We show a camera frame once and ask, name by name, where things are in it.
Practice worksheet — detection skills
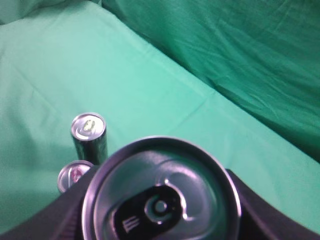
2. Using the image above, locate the dark green backdrop cloth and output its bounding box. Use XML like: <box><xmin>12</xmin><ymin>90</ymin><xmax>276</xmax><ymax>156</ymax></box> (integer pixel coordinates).
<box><xmin>102</xmin><ymin>0</ymin><xmax>320</xmax><ymax>160</ymax></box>

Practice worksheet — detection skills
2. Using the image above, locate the can with red tab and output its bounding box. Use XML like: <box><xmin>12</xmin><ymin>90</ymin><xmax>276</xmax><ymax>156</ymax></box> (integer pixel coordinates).
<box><xmin>57</xmin><ymin>160</ymin><xmax>94</xmax><ymax>194</ymax></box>

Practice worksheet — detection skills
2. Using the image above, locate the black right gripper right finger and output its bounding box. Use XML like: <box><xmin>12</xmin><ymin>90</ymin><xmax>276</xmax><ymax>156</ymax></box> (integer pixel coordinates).
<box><xmin>226</xmin><ymin>169</ymin><xmax>320</xmax><ymax>240</ymax></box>

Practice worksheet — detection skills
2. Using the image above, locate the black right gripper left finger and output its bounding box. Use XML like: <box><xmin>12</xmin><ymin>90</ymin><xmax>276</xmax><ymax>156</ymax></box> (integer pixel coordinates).
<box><xmin>0</xmin><ymin>166</ymin><xmax>99</xmax><ymax>240</ymax></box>

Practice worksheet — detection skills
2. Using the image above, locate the silver-top can with black tab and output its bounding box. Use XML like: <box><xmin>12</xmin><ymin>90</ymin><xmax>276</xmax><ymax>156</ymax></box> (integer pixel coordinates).
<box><xmin>81</xmin><ymin>136</ymin><xmax>242</xmax><ymax>240</ymax></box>

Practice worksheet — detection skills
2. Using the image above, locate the green table cloth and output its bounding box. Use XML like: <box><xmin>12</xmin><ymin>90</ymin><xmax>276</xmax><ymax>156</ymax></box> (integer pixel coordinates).
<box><xmin>0</xmin><ymin>0</ymin><xmax>320</xmax><ymax>233</ymax></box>

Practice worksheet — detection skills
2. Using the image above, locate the black green Monster can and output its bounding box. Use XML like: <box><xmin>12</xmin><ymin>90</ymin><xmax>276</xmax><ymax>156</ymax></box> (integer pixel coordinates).
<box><xmin>70</xmin><ymin>112</ymin><xmax>108</xmax><ymax>165</ymax></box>

